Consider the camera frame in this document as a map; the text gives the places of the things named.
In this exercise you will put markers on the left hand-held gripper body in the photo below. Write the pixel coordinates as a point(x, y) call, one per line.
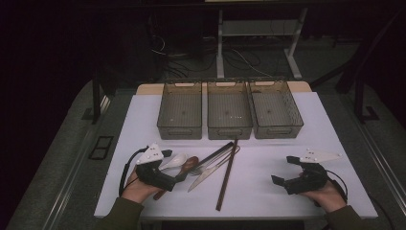
point(150, 174)

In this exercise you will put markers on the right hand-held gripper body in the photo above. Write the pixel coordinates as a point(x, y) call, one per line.
point(308, 182)

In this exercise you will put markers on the white ceramic spoon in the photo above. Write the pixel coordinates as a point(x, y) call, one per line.
point(177, 160)

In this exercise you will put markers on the brown wooden spoon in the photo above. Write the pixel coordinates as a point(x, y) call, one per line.
point(191, 163)

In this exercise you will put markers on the metal knife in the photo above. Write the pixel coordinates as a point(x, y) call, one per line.
point(202, 179)

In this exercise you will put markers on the metal fork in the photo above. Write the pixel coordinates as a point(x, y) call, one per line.
point(207, 163)

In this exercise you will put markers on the grey transparent plastic basket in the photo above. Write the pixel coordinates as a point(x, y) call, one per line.
point(276, 110)
point(180, 110)
point(229, 110)

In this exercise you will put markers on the brown chopstick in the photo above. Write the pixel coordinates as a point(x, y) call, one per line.
point(226, 175)

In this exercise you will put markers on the person's left hand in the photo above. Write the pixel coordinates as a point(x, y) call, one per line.
point(137, 191)

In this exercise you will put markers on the person's right hand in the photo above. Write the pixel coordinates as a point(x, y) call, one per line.
point(330, 196)

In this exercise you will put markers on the black metal stand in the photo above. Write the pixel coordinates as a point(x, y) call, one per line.
point(95, 102)
point(359, 102)

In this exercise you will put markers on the white metal stand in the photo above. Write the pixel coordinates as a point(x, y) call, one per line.
point(220, 48)

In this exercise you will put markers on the grey metal rail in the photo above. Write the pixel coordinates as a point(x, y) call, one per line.
point(383, 166)
point(67, 191)

